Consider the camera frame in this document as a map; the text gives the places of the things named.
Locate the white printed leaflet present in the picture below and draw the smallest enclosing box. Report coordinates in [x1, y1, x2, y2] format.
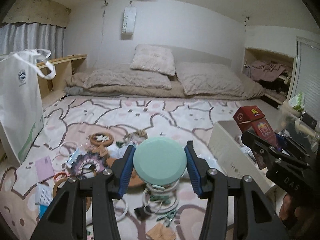
[35, 183, 53, 206]

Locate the pink paper card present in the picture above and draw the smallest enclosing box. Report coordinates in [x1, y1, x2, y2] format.
[35, 156, 55, 183]

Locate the white shoe box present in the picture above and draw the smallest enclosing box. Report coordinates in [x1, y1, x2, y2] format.
[208, 120, 274, 193]

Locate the red printed box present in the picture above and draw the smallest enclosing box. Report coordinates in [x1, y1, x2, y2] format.
[233, 105, 278, 147]

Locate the purple crochet wreath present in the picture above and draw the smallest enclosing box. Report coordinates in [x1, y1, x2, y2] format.
[66, 152, 108, 177]

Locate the brown cardboard piece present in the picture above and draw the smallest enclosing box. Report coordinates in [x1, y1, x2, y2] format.
[146, 223, 176, 240]

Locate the pile of clothes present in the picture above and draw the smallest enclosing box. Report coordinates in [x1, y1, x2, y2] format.
[244, 60, 292, 93]

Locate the white paper shopping bag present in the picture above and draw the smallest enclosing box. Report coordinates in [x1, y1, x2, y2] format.
[1, 49, 56, 166]

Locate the large beige pillow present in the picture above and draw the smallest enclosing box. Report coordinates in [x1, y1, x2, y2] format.
[176, 62, 245, 97]

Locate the wooden bedside shelf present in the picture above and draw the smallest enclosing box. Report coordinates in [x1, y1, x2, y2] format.
[38, 54, 87, 108]

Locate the folded beige quilt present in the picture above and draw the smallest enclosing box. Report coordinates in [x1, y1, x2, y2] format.
[65, 64, 265, 100]

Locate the small beige pillow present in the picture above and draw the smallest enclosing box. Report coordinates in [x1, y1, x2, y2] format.
[130, 44, 176, 76]

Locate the grey curtain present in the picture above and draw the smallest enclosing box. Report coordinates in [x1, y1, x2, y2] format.
[1, 23, 65, 59]

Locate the white hanging sweet pouch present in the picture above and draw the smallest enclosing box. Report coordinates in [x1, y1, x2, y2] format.
[121, 1, 137, 39]

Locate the orange tape ring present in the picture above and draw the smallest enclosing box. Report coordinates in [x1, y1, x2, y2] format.
[53, 171, 71, 183]

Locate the wooden ring with leaves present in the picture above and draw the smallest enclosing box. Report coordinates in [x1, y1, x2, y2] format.
[89, 132, 114, 146]

